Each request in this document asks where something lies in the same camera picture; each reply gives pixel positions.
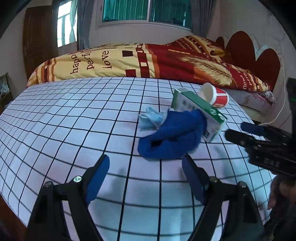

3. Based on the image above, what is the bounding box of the red white paper cup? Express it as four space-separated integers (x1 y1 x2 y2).
198 82 229 108

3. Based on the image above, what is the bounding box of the blue cloth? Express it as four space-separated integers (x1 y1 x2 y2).
137 109 207 160

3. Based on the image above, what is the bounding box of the green white carton box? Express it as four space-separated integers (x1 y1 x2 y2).
171 88 227 143

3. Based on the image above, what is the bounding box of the light blue face mask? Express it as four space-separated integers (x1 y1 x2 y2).
138 107 167 130

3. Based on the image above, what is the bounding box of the person right hand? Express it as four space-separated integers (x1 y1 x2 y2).
267 175 295 210

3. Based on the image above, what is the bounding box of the white black grid tablecloth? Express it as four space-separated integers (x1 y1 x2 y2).
0 76 278 241

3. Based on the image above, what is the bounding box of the red heart-shaped headboard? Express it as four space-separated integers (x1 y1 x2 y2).
215 31 280 91

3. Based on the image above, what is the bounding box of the red yellow printed blanket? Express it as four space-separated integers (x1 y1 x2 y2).
27 35 269 92

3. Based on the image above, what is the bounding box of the wooden side shelf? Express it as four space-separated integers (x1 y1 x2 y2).
0 73 13 114

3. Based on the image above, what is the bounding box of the grey curtain middle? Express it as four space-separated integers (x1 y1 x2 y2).
191 0 217 37

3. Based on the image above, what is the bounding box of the grey curtain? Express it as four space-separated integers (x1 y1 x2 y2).
191 0 217 37
77 0 95 50

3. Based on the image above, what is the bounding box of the green curtained window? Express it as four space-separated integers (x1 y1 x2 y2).
102 0 192 29

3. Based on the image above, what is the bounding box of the brown wooden door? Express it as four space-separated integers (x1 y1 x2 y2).
23 5 58 78

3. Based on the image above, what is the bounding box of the small bright window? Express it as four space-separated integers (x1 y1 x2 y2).
57 1 77 48

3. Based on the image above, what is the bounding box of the grey curtain left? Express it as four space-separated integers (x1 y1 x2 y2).
77 0 95 50

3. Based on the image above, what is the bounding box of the white bed frame with mattress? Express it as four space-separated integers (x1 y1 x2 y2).
226 89 285 129

